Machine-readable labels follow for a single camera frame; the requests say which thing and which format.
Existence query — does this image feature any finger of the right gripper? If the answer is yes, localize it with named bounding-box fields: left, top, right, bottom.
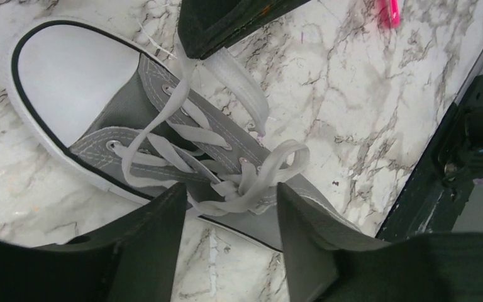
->
left=177, top=0, right=308, bottom=60

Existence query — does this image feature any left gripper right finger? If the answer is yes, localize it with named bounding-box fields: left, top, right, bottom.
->
left=277, top=183, right=483, bottom=301

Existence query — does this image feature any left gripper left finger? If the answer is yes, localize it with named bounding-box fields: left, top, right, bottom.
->
left=0, top=183, right=187, bottom=301

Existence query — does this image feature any white shoelace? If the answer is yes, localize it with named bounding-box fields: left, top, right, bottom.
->
left=113, top=45, right=310, bottom=216

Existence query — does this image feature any grey canvas sneaker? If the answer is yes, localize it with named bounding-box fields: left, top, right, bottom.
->
left=9, top=20, right=357, bottom=251

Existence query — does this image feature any pink plastic bar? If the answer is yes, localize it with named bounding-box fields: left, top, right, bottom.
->
left=375, top=0, right=401, bottom=29

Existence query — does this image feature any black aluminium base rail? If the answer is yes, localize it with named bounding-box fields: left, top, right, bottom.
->
left=375, top=12, right=483, bottom=243

